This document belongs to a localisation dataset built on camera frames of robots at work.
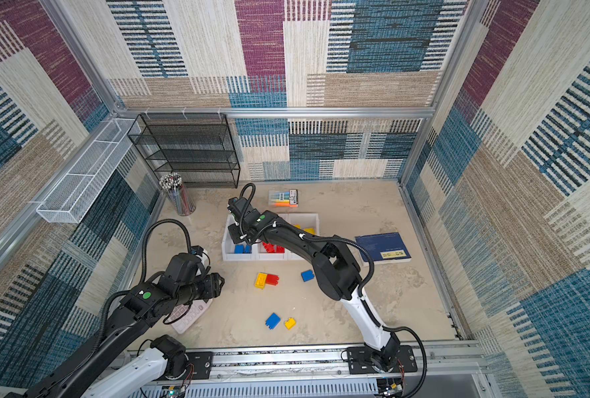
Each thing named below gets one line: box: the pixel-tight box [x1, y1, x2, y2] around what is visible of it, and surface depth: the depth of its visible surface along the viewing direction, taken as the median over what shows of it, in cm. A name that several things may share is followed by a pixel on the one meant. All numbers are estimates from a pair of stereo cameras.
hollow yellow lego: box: [254, 272, 268, 290], surface depth 91 cm
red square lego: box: [265, 273, 280, 287], surface depth 91 cm
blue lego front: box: [265, 312, 281, 330], surface depth 83 cm
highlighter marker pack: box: [268, 189, 300, 208], surface depth 114 cm
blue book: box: [355, 232, 412, 266], surface depth 98 cm
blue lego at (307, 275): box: [300, 269, 315, 282], surface depth 93 cm
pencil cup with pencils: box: [159, 172, 197, 217], surface depth 101 cm
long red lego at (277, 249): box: [270, 243, 286, 254], surface depth 97 cm
